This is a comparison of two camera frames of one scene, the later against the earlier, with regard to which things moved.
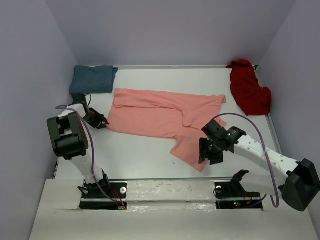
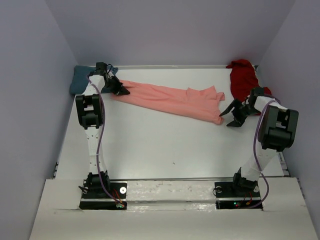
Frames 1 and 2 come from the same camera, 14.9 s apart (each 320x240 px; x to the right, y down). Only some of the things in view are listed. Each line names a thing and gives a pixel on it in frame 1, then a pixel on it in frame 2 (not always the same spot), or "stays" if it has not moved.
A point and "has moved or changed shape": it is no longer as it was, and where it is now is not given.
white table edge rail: [130, 66] stays
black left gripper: [100, 118] → [119, 89]
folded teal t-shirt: [88, 79] stays
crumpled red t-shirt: [252, 98] stays
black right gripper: [203, 144] → [238, 121]
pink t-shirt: [180, 115] has moved or changed shape
